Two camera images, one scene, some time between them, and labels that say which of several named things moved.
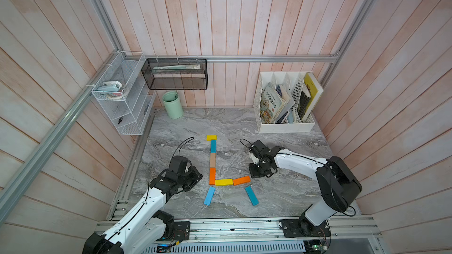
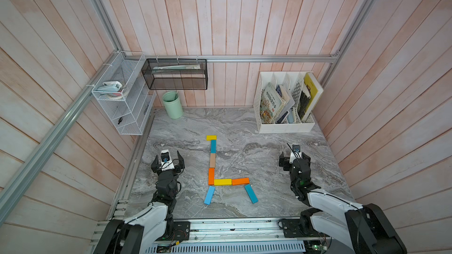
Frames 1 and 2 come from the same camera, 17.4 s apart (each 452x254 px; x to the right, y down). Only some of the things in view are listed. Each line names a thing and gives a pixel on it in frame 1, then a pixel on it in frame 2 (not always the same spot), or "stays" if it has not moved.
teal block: x=213 y=146 stays
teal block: x=252 y=196 stays
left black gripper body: x=188 y=179 -> x=173 y=171
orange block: x=212 y=176 stays
